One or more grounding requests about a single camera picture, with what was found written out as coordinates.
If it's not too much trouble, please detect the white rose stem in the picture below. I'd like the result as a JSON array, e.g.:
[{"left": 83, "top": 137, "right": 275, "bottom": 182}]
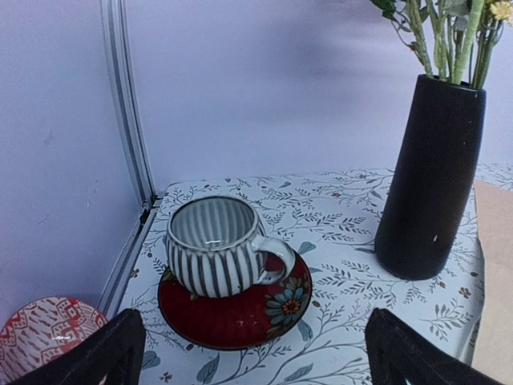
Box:
[{"left": 370, "top": 0, "right": 434, "bottom": 78}]

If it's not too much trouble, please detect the yellow daisy bunch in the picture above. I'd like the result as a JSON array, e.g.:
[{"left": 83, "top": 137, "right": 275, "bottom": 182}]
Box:
[{"left": 471, "top": 0, "right": 512, "bottom": 89}]

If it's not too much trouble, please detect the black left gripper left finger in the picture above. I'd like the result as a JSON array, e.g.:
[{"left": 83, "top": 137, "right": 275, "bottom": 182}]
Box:
[{"left": 18, "top": 309, "right": 146, "bottom": 384}]

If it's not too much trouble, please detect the black tall vase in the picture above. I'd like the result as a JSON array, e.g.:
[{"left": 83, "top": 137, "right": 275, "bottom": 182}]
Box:
[{"left": 374, "top": 75, "right": 487, "bottom": 281}]

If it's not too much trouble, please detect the light blue rose stem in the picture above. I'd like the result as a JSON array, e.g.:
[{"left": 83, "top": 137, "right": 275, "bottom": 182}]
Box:
[{"left": 425, "top": 0, "right": 458, "bottom": 83}]

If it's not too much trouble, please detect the black white striped cup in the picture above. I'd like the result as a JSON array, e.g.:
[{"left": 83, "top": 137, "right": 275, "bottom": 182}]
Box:
[{"left": 166, "top": 196, "right": 296, "bottom": 298}]

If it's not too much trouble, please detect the red floral saucer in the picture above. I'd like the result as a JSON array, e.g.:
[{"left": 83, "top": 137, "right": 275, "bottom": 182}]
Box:
[{"left": 157, "top": 255, "right": 313, "bottom": 351}]

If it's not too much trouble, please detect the aluminium frame rail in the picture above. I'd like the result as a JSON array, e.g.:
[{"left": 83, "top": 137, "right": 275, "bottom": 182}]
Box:
[{"left": 97, "top": 196, "right": 163, "bottom": 319}]

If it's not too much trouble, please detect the peach wrapping paper sheet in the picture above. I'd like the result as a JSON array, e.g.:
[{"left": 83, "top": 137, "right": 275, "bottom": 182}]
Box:
[{"left": 472, "top": 180, "right": 512, "bottom": 384}]

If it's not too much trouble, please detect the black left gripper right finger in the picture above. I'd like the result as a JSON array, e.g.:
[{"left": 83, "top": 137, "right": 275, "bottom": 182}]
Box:
[{"left": 365, "top": 308, "right": 497, "bottom": 385}]

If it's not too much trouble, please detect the red patterned bowl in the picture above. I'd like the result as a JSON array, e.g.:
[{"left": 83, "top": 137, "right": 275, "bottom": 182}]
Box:
[{"left": 1, "top": 296, "right": 107, "bottom": 384}]

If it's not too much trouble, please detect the left aluminium post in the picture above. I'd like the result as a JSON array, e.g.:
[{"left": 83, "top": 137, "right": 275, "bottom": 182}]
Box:
[{"left": 100, "top": 0, "right": 158, "bottom": 211}]

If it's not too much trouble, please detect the blue hydrangea stem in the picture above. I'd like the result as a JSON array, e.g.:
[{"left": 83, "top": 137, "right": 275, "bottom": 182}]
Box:
[{"left": 452, "top": 0, "right": 485, "bottom": 85}]

